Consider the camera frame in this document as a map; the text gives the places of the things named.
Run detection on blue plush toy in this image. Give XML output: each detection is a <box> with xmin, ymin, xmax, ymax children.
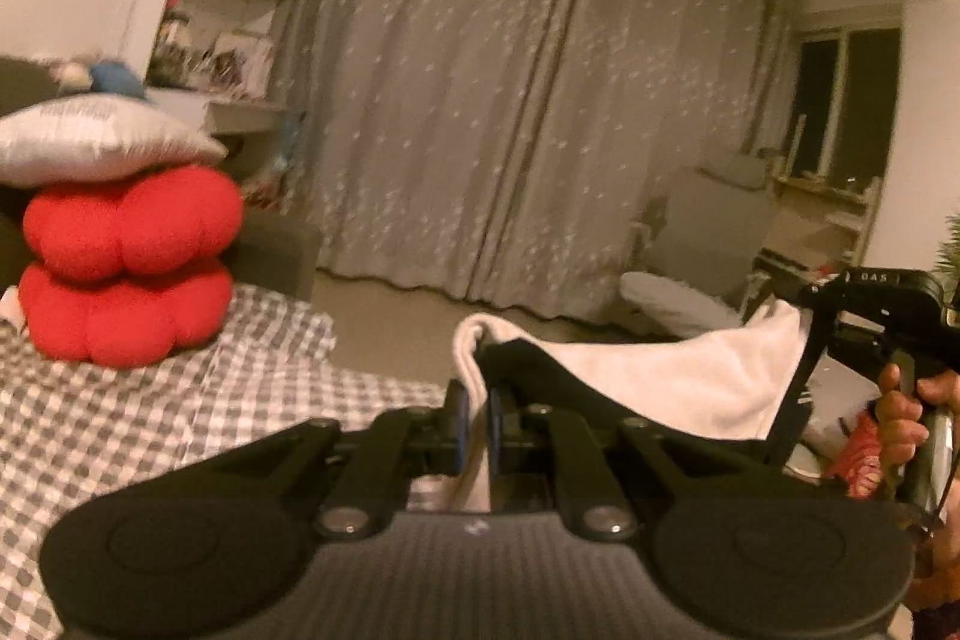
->
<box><xmin>52</xmin><ymin>55</ymin><xmax>151</xmax><ymax>103</ymax></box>

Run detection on person's right hand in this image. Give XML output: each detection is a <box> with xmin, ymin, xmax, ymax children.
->
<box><xmin>874</xmin><ymin>361</ymin><xmax>960</xmax><ymax>457</ymax></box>

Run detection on dark window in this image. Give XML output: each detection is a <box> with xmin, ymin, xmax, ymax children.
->
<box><xmin>791</xmin><ymin>26</ymin><xmax>905</xmax><ymax>180</ymax></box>

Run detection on grey star-patterned curtain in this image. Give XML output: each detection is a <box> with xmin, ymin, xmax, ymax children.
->
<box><xmin>266</xmin><ymin>0</ymin><xmax>796</xmax><ymax>322</ymax></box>

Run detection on potted green plant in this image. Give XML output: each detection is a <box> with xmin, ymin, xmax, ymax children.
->
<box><xmin>930</xmin><ymin>216</ymin><xmax>960</xmax><ymax>304</ymax></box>

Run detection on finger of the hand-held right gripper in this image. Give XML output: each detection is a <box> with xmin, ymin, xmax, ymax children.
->
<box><xmin>763</xmin><ymin>291</ymin><xmax>845</xmax><ymax>468</ymax></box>

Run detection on wooden desk shelf unit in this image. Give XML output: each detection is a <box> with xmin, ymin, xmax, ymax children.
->
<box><xmin>750</xmin><ymin>171</ymin><xmax>886</xmax><ymax>311</ymax></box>

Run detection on white office chair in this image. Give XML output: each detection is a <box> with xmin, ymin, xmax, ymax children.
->
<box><xmin>634</xmin><ymin>151</ymin><xmax>773</xmax><ymax>341</ymax></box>

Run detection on grey white pillow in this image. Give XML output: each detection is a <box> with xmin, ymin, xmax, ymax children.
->
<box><xmin>0</xmin><ymin>94</ymin><xmax>227</xmax><ymax>185</ymax></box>

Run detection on grey checkered bedsheet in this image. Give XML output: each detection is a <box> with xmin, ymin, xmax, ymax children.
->
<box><xmin>0</xmin><ymin>284</ymin><xmax>451</xmax><ymax>640</ymax></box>

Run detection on white chair seat cushion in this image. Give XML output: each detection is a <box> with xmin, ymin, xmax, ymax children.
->
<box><xmin>619</xmin><ymin>271</ymin><xmax>745</xmax><ymax>341</ymax></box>

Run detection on dark olive bed frame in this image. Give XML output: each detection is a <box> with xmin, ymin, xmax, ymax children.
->
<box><xmin>225</xmin><ymin>209</ymin><xmax>323</xmax><ymax>304</ymax></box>

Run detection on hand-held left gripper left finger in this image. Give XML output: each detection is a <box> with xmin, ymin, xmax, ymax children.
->
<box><xmin>187</xmin><ymin>379</ymin><xmax>473</xmax><ymax>540</ymax></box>

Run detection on red printed cloth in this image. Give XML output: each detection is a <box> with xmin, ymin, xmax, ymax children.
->
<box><xmin>823</xmin><ymin>411</ymin><xmax>905</xmax><ymax>502</ymax></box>

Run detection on red lobed cushion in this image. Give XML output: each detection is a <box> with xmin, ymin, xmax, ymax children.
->
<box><xmin>22</xmin><ymin>166</ymin><xmax>245</xmax><ymax>283</ymax></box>
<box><xmin>16</xmin><ymin>257</ymin><xmax>235</xmax><ymax>368</ymax></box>

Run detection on white desk top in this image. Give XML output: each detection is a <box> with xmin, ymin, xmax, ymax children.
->
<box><xmin>146</xmin><ymin>86</ymin><xmax>305</xmax><ymax>140</ymax></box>

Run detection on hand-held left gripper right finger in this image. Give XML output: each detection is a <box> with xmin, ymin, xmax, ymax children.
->
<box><xmin>486</xmin><ymin>385</ymin><xmax>758</xmax><ymax>543</ymax></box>

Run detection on assorted shelf trinkets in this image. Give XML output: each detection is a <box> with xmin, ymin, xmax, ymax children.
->
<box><xmin>154</xmin><ymin>0</ymin><xmax>271</xmax><ymax>90</ymax></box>

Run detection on white shirt with black trim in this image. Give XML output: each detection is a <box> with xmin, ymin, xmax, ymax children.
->
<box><xmin>454</xmin><ymin>299</ymin><xmax>815</xmax><ymax>515</ymax></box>

